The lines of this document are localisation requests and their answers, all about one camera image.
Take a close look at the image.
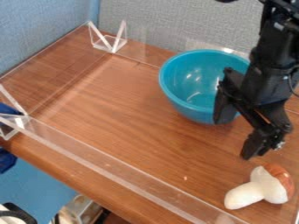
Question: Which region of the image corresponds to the clear acrylic corner bracket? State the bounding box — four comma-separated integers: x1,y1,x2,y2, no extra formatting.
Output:
86,20,126,53

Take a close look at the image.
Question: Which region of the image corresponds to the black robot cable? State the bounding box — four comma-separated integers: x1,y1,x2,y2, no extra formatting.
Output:
285,65,299,99

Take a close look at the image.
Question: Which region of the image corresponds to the clear acrylic front barrier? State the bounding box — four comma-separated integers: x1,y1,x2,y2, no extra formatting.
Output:
0,114,249,224

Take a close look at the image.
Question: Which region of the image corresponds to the white box under table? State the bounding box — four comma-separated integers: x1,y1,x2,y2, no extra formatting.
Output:
58,194,102,224

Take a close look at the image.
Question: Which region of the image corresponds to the white brown toy mushroom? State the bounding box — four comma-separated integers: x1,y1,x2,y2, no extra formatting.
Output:
224,164,294,210

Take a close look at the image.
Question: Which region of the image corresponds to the black white device corner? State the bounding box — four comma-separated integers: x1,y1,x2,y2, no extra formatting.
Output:
0,203,37,224

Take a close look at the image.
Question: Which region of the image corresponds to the blue clamp object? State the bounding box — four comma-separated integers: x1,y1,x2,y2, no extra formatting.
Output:
0,102,23,174

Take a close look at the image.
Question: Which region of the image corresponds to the clear acrylic back barrier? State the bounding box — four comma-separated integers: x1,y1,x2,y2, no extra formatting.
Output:
88,20,299,114

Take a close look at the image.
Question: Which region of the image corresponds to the clear acrylic left bracket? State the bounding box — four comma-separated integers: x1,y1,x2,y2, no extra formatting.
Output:
0,84,29,141

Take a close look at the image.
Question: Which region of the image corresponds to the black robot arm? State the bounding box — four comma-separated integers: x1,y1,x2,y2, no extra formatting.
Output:
213,0,299,160

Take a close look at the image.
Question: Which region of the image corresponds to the blue plastic bowl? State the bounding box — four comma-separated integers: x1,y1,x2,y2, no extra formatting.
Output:
158,49,248,125

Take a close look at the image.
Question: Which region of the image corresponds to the clear acrylic barrier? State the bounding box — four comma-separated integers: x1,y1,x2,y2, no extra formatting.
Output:
0,114,249,224
88,20,299,114

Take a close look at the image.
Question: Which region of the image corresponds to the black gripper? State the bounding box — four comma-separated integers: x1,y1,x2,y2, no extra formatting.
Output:
212,49,299,160

